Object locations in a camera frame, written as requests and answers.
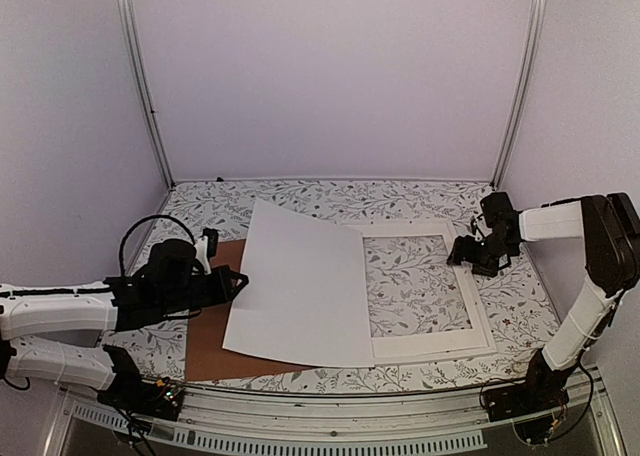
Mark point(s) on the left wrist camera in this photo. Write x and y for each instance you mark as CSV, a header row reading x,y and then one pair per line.
x,y
206,248

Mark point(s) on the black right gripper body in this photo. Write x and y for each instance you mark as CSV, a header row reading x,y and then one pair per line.
x,y
494,252

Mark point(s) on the red sunset photo print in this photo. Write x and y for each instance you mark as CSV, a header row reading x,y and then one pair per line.
x,y
306,300

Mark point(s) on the right aluminium corner post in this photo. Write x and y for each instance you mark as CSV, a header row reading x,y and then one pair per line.
x,y
531,44

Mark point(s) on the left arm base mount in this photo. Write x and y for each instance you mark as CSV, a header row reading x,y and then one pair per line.
x,y
130,393

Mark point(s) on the white picture frame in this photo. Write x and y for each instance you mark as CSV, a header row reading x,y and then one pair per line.
x,y
475,301

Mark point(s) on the left aluminium corner post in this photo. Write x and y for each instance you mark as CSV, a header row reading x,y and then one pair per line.
x,y
132,42

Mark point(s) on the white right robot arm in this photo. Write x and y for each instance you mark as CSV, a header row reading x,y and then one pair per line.
x,y
608,226

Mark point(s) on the aluminium corner post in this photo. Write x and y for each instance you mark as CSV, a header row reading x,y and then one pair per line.
x,y
531,44
132,42

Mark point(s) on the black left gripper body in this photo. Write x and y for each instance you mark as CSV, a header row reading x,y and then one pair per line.
x,y
181,300

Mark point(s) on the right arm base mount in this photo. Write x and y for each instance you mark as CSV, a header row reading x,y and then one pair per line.
x,y
542,389

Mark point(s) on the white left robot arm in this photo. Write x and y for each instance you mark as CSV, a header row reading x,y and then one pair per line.
x,y
29,314

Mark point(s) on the front aluminium rail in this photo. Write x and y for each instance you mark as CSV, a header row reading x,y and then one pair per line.
x,y
391,412

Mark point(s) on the floral patterned table mat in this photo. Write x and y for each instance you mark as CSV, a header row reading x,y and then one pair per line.
x,y
519,312

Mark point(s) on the brown cardboard backing board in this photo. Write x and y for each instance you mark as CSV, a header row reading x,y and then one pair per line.
x,y
207,360

